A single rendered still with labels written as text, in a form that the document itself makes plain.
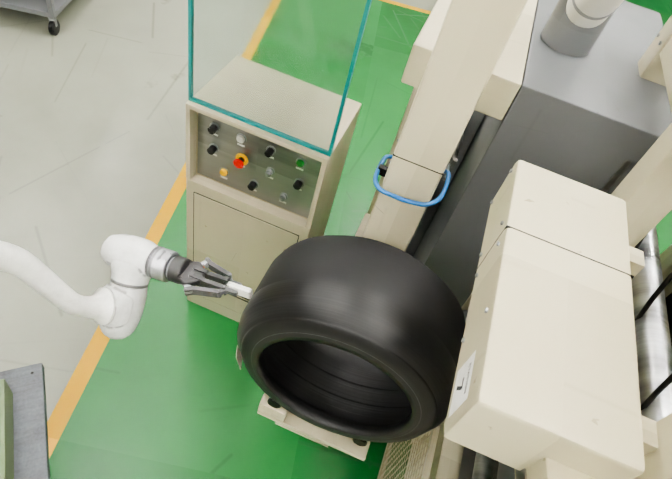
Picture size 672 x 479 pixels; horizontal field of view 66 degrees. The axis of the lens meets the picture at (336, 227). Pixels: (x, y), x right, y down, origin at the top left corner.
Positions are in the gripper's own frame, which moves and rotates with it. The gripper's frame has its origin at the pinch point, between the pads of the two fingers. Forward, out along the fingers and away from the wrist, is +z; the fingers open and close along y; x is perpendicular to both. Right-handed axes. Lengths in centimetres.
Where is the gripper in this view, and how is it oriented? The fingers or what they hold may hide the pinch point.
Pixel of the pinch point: (239, 290)
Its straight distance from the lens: 144.2
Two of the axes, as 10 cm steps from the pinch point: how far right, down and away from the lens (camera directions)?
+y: 3.3, -6.6, 6.8
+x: -0.7, 7.0, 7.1
